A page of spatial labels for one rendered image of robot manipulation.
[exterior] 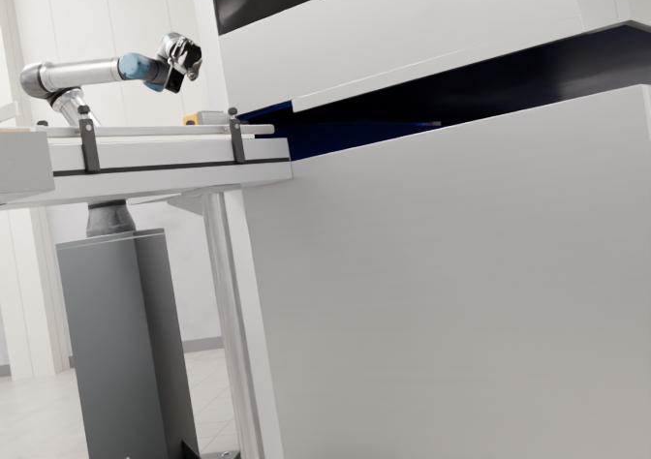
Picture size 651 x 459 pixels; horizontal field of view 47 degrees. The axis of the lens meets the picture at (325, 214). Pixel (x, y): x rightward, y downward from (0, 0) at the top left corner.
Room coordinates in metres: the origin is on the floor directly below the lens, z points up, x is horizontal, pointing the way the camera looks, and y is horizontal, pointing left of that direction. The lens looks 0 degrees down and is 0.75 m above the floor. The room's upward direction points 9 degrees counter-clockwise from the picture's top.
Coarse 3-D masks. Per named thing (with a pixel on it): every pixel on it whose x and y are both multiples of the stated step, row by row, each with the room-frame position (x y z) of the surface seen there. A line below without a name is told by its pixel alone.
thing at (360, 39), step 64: (320, 0) 1.61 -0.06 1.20; (384, 0) 1.51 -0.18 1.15; (448, 0) 1.43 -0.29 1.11; (512, 0) 1.35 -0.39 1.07; (576, 0) 1.28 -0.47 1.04; (640, 0) 1.28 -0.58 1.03; (256, 64) 1.75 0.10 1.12; (320, 64) 1.63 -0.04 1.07; (384, 64) 1.53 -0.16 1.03; (448, 64) 1.44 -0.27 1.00
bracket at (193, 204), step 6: (180, 198) 2.11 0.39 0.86; (186, 198) 2.09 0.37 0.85; (192, 198) 2.08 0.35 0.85; (198, 198) 2.06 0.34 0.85; (174, 204) 2.13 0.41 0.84; (180, 204) 2.11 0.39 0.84; (186, 204) 2.09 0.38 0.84; (192, 204) 2.08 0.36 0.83; (198, 204) 2.07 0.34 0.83; (186, 210) 2.10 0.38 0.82; (192, 210) 2.08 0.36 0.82; (198, 210) 2.07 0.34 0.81
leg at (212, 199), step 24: (192, 192) 1.57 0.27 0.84; (216, 192) 1.56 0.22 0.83; (216, 216) 1.57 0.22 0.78; (216, 240) 1.57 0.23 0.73; (216, 264) 1.57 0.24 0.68; (216, 288) 1.58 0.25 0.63; (240, 312) 1.59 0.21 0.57; (240, 336) 1.58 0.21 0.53; (240, 360) 1.57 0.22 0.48; (240, 384) 1.57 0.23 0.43; (240, 408) 1.57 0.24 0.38; (240, 432) 1.58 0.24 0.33; (240, 456) 1.59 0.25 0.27
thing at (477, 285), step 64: (448, 128) 1.45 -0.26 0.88; (512, 128) 1.37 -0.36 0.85; (576, 128) 1.30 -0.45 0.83; (640, 128) 1.23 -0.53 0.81; (256, 192) 1.79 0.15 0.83; (320, 192) 1.66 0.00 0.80; (384, 192) 1.56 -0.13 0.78; (448, 192) 1.47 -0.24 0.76; (512, 192) 1.38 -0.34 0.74; (576, 192) 1.31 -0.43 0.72; (640, 192) 1.24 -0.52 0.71; (256, 256) 1.81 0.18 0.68; (320, 256) 1.68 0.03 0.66; (384, 256) 1.57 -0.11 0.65; (448, 256) 1.48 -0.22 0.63; (512, 256) 1.39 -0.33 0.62; (576, 256) 1.32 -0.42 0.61; (640, 256) 1.25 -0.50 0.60; (320, 320) 1.70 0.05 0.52; (384, 320) 1.59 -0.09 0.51; (448, 320) 1.49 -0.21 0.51; (512, 320) 1.41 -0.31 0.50; (576, 320) 1.33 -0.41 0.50; (640, 320) 1.26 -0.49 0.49; (320, 384) 1.72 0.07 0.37; (384, 384) 1.61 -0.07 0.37; (448, 384) 1.51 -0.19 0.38; (512, 384) 1.42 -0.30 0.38; (576, 384) 1.34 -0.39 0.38; (640, 384) 1.27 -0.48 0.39; (320, 448) 1.74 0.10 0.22; (384, 448) 1.62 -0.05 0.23; (448, 448) 1.52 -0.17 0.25; (512, 448) 1.43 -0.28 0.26; (576, 448) 1.35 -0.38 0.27; (640, 448) 1.28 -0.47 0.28
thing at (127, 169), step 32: (0, 128) 1.21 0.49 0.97; (64, 128) 1.30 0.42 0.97; (96, 128) 1.35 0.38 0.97; (128, 128) 1.41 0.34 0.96; (160, 128) 1.46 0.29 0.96; (192, 128) 1.53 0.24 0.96; (224, 128) 1.59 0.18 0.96; (256, 128) 1.67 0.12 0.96; (64, 160) 1.27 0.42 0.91; (96, 160) 1.30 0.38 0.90; (128, 160) 1.37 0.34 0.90; (160, 160) 1.42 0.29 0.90; (192, 160) 1.48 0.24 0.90; (224, 160) 1.55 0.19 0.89; (256, 160) 1.62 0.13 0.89; (288, 160) 1.70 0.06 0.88; (64, 192) 1.26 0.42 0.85; (96, 192) 1.31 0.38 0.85; (128, 192) 1.36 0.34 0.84; (160, 192) 1.47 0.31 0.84
